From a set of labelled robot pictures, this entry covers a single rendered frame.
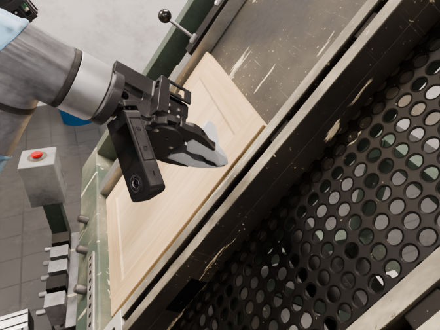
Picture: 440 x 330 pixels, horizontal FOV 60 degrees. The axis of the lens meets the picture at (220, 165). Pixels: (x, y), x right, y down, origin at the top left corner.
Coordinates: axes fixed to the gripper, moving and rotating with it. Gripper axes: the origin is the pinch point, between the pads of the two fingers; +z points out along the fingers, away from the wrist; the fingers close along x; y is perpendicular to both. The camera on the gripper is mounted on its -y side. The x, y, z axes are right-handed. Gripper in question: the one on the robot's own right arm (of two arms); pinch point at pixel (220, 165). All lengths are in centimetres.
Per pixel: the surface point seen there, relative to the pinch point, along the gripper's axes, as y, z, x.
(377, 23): 11.1, 3.7, -26.3
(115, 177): 29, 12, 64
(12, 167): 119, 14, 258
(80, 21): 268, 25, 227
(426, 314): -24.2, 2.6, -23.5
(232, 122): 18.1, 10.5, 8.1
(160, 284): -13.7, 3.9, 19.8
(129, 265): -3.7, 10.9, 44.6
